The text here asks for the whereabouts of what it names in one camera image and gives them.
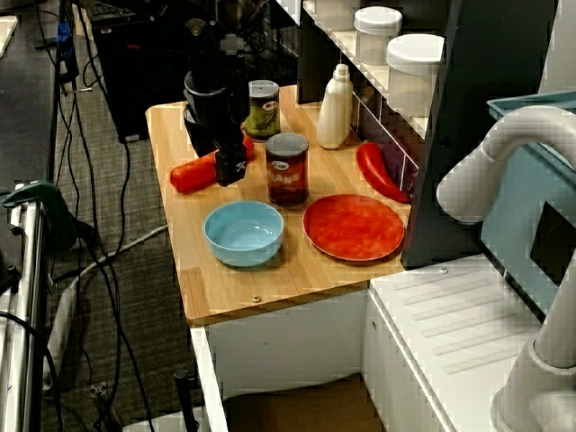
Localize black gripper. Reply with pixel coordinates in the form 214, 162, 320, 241
183, 74, 248, 188

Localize light blue bowl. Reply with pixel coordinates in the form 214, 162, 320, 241
202, 200, 284, 267

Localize white toy sink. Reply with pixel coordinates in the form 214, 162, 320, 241
188, 254, 544, 432

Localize brown beans can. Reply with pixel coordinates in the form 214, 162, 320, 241
265, 132, 310, 207

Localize green pickle can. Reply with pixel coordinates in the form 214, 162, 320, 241
245, 79, 281, 143

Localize white detergent bottle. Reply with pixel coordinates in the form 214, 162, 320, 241
316, 63, 355, 150

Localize red round plate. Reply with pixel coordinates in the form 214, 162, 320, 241
302, 193, 405, 262

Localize black computer tower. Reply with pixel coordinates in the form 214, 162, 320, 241
89, 0, 253, 145

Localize red toy pepper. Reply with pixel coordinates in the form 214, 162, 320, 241
356, 141, 410, 204

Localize green plastic object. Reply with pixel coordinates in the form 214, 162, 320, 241
2, 179, 78, 253

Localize small clear jar white lid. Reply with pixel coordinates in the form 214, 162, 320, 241
353, 6, 403, 67

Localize tall clear jar white lid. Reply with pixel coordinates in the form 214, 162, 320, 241
385, 33, 446, 119

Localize white power strip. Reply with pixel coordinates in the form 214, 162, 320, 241
42, 276, 81, 392

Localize dark shelf unit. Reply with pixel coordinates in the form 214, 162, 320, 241
274, 0, 559, 271

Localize grey toy faucet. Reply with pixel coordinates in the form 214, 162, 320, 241
436, 105, 576, 432

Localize teal plastic bin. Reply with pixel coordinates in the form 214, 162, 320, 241
480, 89, 576, 316

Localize white cable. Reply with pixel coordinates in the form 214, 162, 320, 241
52, 224, 168, 283

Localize black post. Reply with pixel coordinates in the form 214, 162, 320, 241
174, 367, 200, 432

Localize metal rail frame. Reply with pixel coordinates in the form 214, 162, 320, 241
0, 182, 47, 432

